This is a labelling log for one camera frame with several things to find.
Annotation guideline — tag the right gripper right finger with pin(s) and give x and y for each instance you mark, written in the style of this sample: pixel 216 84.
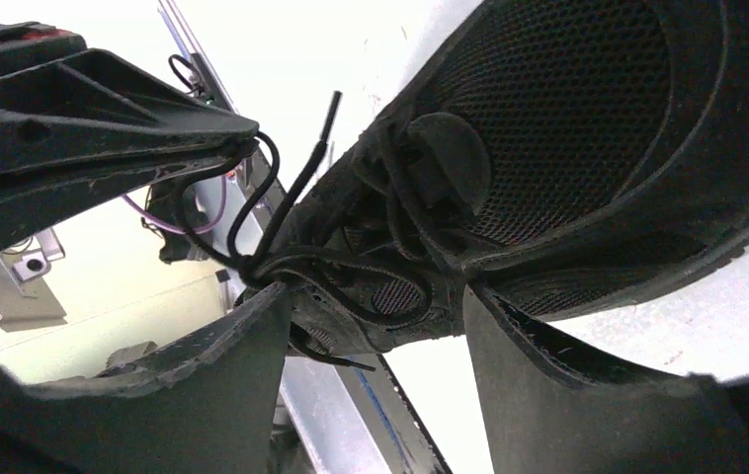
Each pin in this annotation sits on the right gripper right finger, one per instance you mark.
pixel 552 403

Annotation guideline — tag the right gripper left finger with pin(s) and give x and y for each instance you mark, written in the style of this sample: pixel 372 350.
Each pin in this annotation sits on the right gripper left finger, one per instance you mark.
pixel 202 404

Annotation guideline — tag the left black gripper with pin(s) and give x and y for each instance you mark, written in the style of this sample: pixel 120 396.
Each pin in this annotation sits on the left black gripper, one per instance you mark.
pixel 95 104

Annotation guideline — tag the black shoelace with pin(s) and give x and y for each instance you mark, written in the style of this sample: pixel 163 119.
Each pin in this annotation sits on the black shoelace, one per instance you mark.
pixel 306 262

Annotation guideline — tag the black sneaker shoe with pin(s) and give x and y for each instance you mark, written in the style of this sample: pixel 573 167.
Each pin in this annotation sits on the black sneaker shoe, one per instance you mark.
pixel 575 156

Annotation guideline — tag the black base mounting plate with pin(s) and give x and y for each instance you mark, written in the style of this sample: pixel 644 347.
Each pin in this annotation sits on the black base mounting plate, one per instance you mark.
pixel 399 434

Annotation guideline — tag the aluminium front rail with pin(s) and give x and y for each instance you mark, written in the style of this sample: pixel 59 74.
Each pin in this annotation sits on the aluminium front rail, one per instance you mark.
pixel 325 415

